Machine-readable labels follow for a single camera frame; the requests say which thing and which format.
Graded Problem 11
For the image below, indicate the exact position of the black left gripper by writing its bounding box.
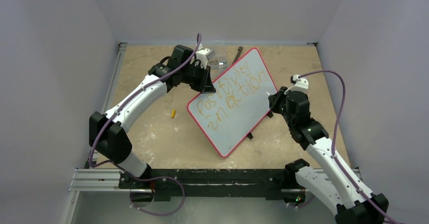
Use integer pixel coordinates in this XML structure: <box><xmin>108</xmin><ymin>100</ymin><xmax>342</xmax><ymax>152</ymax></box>
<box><xmin>181</xmin><ymin>64</ymin><xmax>214</xmax><ymax>94</ymax></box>

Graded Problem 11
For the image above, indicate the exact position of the red framed whiteboard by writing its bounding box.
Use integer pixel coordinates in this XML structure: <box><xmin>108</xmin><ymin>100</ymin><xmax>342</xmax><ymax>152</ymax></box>
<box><xmin>187</xmin><ymin>48</ymin><xmax>277</xmax><ymax>158</ymax></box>

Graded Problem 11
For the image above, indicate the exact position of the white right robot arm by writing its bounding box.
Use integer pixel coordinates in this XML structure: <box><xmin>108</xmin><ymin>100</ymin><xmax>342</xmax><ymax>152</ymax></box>
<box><xmin>268</xmin><ymin>87</ymin><xmax>389</xmax><ymax>223</ymax></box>

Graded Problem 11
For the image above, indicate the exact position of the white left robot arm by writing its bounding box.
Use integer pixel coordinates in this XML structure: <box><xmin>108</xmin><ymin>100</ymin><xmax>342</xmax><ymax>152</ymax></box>
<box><xmin>89</xmin><ymin>45</ymin><xmax>216</xmax><ymax>188</ymax></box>

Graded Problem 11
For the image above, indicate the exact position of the clear plastic marker holder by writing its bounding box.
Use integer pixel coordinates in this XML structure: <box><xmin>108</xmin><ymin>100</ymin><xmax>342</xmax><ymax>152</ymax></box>
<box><xmin>208</xmin><ymin>55</ymin><xmax>230</xmax><ymax>74</ymax></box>

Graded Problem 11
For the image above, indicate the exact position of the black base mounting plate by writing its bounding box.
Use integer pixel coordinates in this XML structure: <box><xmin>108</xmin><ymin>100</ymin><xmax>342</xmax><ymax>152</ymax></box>
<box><xmin>118</xmin><ymin>169</ymin><xmax>306</xmax><ymax>204</ymax></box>

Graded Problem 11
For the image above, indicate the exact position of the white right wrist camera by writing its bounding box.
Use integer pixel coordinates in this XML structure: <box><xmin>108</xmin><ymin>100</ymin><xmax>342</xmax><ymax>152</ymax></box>
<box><xmin>284</xmin><ymin>74</ymin><xmax>309</xmax><ymax>94</ymax></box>

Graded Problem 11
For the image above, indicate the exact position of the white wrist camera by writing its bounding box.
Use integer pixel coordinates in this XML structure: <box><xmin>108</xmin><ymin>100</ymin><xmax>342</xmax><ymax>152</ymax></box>
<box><xmin>196</xmin><ymin>48</ymin><xmax>216</xmax><ymax>68</ymax></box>
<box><xmin>284</xmin><ymin>74</ymin><xmax>309</xmax><ymax>94</ymax></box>

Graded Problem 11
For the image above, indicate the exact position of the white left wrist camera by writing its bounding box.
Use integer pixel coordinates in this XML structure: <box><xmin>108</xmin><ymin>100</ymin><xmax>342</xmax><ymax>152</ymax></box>
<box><xmin>196</xmin><ymin>48</ymin><xmax>216</xmax><ymax>68</ymax></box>

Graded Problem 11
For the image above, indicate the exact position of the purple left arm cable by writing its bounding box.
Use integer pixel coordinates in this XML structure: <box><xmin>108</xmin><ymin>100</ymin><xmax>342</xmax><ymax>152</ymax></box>
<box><xmin>88</xmin><ymin>32</ymin><xmax>202</xmax><ymax>216</ymax></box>

